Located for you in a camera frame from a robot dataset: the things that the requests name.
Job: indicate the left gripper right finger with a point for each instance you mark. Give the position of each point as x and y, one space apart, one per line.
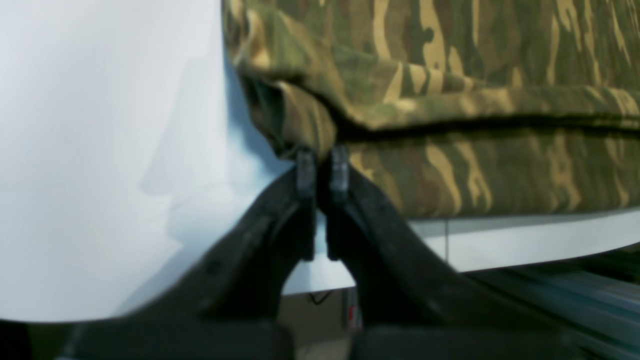
414 306

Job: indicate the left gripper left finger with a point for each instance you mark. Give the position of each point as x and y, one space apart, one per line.
225 307

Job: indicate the camouflage T-shirt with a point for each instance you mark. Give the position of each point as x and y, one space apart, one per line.
453 108

